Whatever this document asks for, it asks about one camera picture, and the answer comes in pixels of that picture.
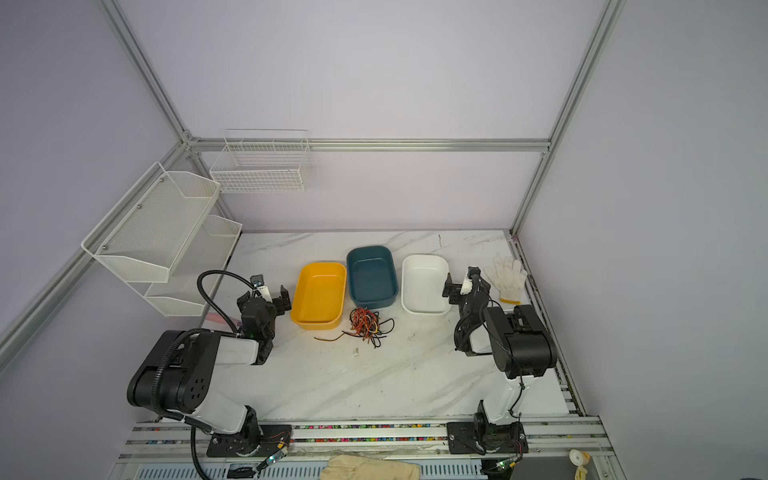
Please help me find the white mesh shelf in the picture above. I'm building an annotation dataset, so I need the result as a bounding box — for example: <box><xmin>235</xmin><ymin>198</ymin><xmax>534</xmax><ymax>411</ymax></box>
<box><xmin>143</xmin><ymin>215</ymin><xmax>242</xmax><ymax>317</ymax></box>
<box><xmin>81</xmin><ymin>163</ymin><xmax>221</xmax><ymax>283</ymax></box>

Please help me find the white wire basket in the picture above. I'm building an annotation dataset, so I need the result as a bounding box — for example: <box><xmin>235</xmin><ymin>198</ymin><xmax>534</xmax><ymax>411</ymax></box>
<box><xmin>209</xmin><ymin>129</ymin><xmax>314</xmax><ymax>194</ymax></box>

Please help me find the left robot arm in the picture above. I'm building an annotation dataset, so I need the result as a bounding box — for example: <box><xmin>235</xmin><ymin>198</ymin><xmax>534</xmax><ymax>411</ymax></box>
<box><xmin>127</xmin><ymin>269</ymin><xmax>292</xmax><ymax>457</ymax></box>

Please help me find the white work glove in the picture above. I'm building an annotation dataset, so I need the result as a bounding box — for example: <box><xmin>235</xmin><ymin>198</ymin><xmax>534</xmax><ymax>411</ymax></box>
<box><xmin>487</xmin><ymin>255</ymin><xmax>530</xmax><ymax>307</ymax></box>

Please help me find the white tape roll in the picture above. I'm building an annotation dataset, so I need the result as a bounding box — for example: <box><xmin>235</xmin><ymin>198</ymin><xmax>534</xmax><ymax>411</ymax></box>
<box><xmin>569</xmin><ymin>449</ymin><xmax>591</xmax><ymax>469</ymax></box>

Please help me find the lower white mesh shelf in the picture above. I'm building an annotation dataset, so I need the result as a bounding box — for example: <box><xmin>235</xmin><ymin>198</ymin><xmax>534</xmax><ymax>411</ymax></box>
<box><xmin>143</xmin><ymin>215</ymin><xmax>242</xmax><ymax>317</ymax></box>

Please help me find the beige cloth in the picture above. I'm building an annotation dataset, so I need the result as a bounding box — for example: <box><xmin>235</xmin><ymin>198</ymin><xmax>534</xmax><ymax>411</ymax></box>
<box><xmin>320</xmin><ymin>455</ymin><xmax>420</xmax><ymax>480</ymax></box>

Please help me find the teal plastic bin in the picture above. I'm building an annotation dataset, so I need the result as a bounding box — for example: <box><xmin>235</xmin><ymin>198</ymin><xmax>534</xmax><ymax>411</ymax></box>
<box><xmin>346</xmin><ymin>245</ymin><xmax>399</xmax><ymax>310</ymax></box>

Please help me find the cable bundle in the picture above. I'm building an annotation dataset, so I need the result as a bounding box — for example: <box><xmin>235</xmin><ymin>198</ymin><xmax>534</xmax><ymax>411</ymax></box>
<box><xmin>313</xmin><ymin>307</ymin><xmax>396</xmax><ymax>350</ymax></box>

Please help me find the yellow plastic bin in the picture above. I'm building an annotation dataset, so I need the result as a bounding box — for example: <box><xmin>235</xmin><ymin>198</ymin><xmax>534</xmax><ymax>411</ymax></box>
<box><xmin>291</xmin><ymin>262</ymin><xmax>347</xmax><ymax>330</ymax></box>

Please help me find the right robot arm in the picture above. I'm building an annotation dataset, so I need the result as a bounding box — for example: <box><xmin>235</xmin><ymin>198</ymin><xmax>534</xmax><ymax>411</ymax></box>
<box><xmin>442</xmin><ymin>267</ymin><xmax>558</xmax><ymax>458</ymax></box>

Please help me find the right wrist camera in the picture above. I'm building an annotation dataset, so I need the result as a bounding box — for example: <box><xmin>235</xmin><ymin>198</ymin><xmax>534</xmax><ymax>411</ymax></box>
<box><xmin>460</xmin><ymin>277</ymin><xmax>473</xmax><ymax>296</ymax></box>

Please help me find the upper white mesh shelf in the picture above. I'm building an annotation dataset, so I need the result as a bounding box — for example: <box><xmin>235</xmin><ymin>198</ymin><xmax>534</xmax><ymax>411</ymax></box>
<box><xmin>81</xmin><ymin>163</ymin><xmax>221</xmax><ymax>283</ymax></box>

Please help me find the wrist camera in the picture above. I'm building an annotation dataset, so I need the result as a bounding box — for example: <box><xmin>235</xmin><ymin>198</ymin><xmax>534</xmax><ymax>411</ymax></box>
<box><xmin>460</xmin><ymin>277</ymin><xmax>473</xmax><ymax>296</ymax></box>
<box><xmin>250</xmin><ymin>274</ymin><xmax>272</xmax><ymax>302</ymax></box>

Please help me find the white plastic bin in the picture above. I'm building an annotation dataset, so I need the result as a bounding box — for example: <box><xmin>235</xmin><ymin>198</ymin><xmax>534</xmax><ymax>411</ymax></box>
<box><xmin>401</xmin><ymin>254</ymin><xmax>450</xmax><ymax>316</ymax></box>

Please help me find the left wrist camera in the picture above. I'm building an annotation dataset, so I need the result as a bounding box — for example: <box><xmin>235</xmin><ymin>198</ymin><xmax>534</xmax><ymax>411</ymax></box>
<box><xmin>250</xmin><ymin>274</ymin><xmax>272</xmax><ymax>302</ymax></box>

